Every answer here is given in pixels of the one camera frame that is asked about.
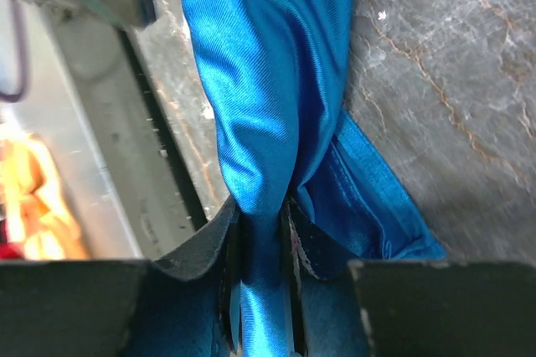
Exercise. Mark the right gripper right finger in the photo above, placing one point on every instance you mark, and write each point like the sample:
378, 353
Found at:
327, 304

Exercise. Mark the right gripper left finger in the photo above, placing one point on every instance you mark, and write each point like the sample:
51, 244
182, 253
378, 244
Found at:
189, 303

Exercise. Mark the blue cloth napkin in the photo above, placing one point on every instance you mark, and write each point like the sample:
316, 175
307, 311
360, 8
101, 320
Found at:
274, 72

